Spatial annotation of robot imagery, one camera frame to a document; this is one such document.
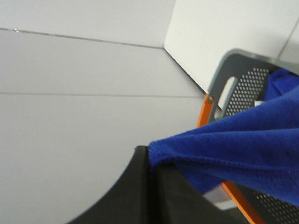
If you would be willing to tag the orange metal frame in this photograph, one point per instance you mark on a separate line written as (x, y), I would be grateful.
(231, 189)

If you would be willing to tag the blue microfiber towel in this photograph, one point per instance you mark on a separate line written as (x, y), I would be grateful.
(257, 148)

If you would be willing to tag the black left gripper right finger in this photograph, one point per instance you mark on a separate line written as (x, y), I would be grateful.
(178, 202)

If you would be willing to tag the grey perforated plastic basket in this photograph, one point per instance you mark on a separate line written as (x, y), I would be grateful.
(241, 79)

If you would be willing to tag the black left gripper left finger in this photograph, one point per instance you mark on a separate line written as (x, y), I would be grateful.
(130, 200)

